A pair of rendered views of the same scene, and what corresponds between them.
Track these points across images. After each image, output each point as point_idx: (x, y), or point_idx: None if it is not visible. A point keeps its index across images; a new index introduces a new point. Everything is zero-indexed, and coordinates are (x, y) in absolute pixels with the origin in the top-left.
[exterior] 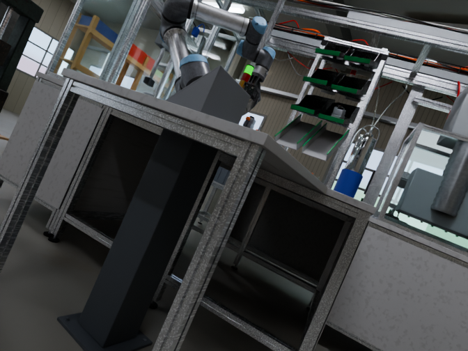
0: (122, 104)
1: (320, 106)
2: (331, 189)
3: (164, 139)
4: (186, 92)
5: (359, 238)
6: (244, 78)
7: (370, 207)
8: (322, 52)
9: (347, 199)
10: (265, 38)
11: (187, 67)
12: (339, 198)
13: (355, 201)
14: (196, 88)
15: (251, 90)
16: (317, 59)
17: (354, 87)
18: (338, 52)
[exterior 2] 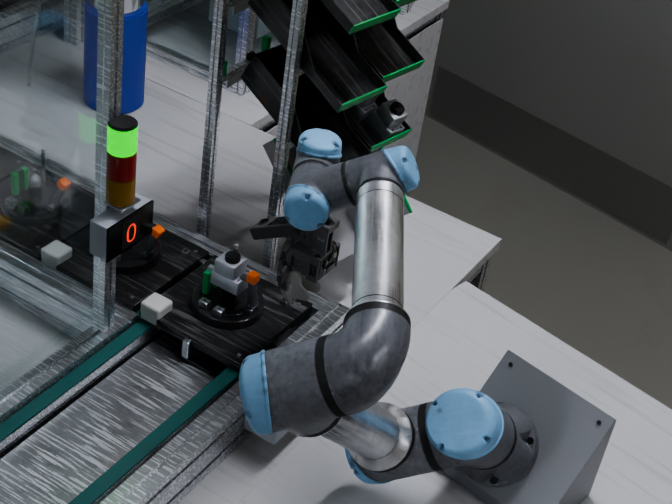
0: None
1: (265, 65)
2: (465, 275)
3: None
4: (572, 490)
5: (483, 287)
6: (133, 174)
7: (497, 246)
8: (366, 26)
9: (479, 265)
10: (121, 4)
11: (498, 449)
12: (472, 274)
13: (485, 257)
14: (586, 471)
15: (333, 263)
16: (306, 8)
17: None
18: (398, 11)
